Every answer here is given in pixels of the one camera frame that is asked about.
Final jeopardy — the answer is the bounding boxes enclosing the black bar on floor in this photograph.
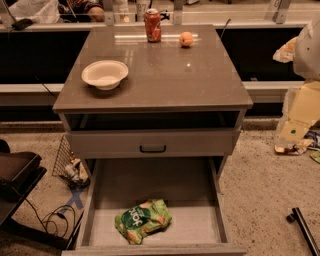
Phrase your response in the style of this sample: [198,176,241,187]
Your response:
[286,207,320,256]

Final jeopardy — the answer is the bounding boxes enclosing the green rice chip bag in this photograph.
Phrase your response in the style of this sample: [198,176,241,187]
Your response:
[115,199,172,245]

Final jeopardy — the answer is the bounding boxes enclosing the white paper cup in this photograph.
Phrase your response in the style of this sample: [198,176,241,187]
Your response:
[136,0,151,22]

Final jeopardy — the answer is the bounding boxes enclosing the crumpled wrappers in basket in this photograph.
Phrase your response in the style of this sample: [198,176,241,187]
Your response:
[65,158,89,185]

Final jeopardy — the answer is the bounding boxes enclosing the grey drawer cabinet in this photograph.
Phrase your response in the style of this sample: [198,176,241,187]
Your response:
[53,25,252,170]

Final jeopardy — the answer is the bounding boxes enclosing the wire mesh basket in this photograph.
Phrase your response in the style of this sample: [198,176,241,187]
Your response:
[52,135,90,189]

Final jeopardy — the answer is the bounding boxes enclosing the orange fruit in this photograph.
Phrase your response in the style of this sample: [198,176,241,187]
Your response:
[179,32,193,47]

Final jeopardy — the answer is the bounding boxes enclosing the black device on ledge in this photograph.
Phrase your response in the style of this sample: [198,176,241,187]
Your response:
[12,18,33,31]

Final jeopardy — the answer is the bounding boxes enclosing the person in background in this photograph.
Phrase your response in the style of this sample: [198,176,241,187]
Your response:
[58,0,105,22]

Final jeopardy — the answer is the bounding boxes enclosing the snack wrappers on floor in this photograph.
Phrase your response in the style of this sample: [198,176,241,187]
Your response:
[274,131,320,164]

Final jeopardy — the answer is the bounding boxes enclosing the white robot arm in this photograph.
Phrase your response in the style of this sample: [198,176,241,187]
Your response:
[273,15,320,153]

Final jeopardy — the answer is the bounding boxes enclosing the white plastic bag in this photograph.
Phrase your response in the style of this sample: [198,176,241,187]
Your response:
[9,0,60,24]

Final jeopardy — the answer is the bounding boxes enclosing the black cable on floor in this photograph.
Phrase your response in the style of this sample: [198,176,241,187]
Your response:
[23,198,78,239]

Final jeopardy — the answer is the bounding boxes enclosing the white paper bowl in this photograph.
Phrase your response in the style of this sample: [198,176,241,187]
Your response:
[81,60,129,90]

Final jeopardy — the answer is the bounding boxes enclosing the open bottom grey drawer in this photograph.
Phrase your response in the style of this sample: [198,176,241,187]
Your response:
[62,157,246,256]

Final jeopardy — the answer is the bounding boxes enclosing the closed grey drawer with handle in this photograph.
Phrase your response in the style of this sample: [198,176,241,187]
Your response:
[66,129,240,159]

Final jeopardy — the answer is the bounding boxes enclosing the orange soda can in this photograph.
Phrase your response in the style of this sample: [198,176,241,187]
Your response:
[144,8,161,43]

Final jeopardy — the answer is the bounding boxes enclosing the black cart tray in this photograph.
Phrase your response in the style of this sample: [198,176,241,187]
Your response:
[0,139,46,225]

